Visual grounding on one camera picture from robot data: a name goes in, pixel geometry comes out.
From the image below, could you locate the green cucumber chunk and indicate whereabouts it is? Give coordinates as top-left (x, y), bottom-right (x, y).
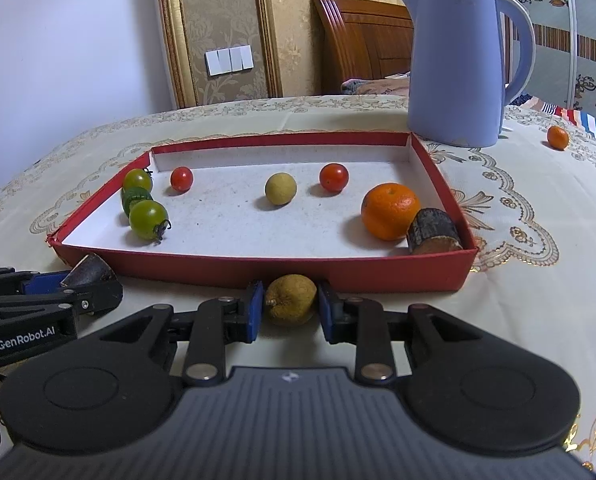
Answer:
top-left (121, 186), bottom-right (153, 217)

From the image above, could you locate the red shallow cardboard tray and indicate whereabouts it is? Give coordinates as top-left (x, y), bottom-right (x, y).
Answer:
top-left (48, 131), bottom-right (478, 292)

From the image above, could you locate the red cherry tomato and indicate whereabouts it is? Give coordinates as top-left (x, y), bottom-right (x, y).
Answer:
top-left (319, 162), bottom-right (349, 194)
top-left (170, 166), bottom-right (194, 193)

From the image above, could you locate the sliding door wardrobe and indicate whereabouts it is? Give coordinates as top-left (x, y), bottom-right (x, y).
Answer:
top-left (494, 0), bottom-right (596, 116)

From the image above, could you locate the green tomato with stem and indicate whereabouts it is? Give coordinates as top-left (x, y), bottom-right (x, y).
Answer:
top-left (129, 200), bottom-right (171, 242)

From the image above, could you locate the striped colourful cloth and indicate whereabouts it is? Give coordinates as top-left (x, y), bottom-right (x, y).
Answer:
top-left (511, 93), bottom-right (596, 139)

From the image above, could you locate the orange tangerine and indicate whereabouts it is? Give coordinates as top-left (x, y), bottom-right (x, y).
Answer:
top-left (361, 182), bottom-right (421, 242)

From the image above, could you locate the small orange kumquat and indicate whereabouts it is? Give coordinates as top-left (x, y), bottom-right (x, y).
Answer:
top-left (547, 126), bottom-right (570, 151)

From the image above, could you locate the wooden bed headboard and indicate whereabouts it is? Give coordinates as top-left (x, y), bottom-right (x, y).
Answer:
top-left (311, 0), bottom-right (414, 94)

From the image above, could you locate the bedding on bed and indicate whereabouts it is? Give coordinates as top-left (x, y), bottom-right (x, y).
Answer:
top-left (340, 73), bottom-right (409, 96)

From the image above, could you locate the gold wall trim frame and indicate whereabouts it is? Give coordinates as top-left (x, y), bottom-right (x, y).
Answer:
top-left (157, 0), bottom-right (283, 108)

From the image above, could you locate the brown longan fruit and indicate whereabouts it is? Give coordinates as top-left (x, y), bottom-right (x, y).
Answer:
top-left (264, 172), bottom-right (297, 206)
top-left (264, 274), bottom-right (317, 326)

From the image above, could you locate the dark sugarcane piece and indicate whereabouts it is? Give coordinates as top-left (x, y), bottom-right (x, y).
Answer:
top-left (406, 208), bottom-right (462, 255)

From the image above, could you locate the white wall switch panel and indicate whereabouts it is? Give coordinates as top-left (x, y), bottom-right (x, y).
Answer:
top-left (205, 44), bottom-right (255, 77)

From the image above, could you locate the blue plastic pitcher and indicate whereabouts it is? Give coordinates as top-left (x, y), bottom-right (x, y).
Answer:
top-left (402, 0), bottom-right (535, 148)

